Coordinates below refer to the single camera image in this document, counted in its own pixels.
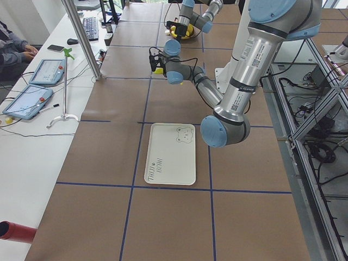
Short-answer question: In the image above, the brown wicker basket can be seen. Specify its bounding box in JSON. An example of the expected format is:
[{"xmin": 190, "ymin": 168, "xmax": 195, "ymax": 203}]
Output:
[{"xmin": 165, "ymin": 24, "xmax": 195, "ymax": 40}]

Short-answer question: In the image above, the yellow-green banana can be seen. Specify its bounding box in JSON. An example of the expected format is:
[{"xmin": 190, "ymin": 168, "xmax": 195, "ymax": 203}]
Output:
[{"xmin": 153, "ymin": 67, "xmax": 164, "ymax": 74}]

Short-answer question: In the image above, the silver stand with green clip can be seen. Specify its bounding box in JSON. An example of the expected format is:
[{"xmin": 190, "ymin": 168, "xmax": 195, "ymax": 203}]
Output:
[{"xmin": 46, "ymin": 48, "xmax": 79, "ymax": 129}]

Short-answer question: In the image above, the black computer mouse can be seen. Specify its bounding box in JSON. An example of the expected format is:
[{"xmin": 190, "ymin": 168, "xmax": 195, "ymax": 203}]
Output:
[{"xmin": 67, "ymin": 38, "xmax": 79, "ymax": 45}]

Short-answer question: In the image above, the aluminium frame rack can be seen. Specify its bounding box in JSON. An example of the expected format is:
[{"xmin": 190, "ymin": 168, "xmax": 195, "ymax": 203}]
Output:
[{"xmin": 261, "ymin": 31, "xmax": 347, "ymax": 260}]

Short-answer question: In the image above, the blue teach pendant near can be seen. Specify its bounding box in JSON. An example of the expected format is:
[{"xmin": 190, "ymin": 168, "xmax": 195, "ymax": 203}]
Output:
[{"xmin": 3, "ymin": 84, "xmax": 53, "ymax": 120}]

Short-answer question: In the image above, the red cylinder tube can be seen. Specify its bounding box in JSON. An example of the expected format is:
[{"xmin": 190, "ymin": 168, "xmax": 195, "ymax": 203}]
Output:
[{"xmin": 1, "ymin": 221, "xmax": 37, "ymax": 244}]

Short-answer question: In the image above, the blue teach pendant far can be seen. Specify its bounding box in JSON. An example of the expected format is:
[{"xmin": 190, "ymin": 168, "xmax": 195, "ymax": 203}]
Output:
[{"xmin": 29, "ymin": 59, "xmax": 65, "ymax": 86}]

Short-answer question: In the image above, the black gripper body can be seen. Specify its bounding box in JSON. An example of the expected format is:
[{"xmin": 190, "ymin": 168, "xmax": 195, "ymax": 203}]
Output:
[
  {"xmin": 149, "ymin": 54, "xmax": 165, "ymax": 71},
  {"xmin": 167, "ymin": 21, "xmax": 189, "ymax": 39}
]

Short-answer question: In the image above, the blue teach pendant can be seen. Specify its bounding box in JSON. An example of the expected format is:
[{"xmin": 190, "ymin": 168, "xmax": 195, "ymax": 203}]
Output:
[
  {"xmin": 3, "ymin": 84, "xmax": 53, "ymax": 120},
  {"xmin": 29, "ymin": 59, "xmax": 65, "ymax": 86}
]

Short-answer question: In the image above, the seated person in grey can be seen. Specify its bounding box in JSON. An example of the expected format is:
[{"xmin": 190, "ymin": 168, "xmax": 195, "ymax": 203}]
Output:
[{"xmin": 1, "ymin": 22, "xmax": 38, "ymax": 82}]

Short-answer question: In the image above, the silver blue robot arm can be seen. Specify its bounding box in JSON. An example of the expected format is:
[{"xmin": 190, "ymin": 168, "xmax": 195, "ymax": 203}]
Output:
[
  {"xmin": 165, "ymin": 0, "xmax": 223, "ymax": 41},
  {"xmin": 149, "ymin": 1, "xmax": 322, "ymax": 147}
]

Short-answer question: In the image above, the black computer keyboard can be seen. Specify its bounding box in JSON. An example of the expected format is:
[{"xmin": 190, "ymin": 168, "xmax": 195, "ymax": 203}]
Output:
[{"xmin": 82, "ymin": 17, "xmax": 99, "ymax": 41}]

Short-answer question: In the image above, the black smartphone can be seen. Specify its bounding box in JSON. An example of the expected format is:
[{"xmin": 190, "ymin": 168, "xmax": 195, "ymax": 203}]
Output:
[{"xmin": 47, "ymin": 45, "xmax": 64, "ymax": 52}]

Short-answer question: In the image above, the grey aluminium frame post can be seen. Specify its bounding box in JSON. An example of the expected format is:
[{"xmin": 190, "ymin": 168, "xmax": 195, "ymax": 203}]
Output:
[{"xmin": 62, "ymin": 0, "xmax": 101, "ymax": 80}]

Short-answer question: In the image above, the white bear print tray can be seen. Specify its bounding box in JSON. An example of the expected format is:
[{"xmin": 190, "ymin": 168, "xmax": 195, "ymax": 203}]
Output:
[{"xmin": 144, "ymin": 123, "xmax": 196, "ymax": 185}]

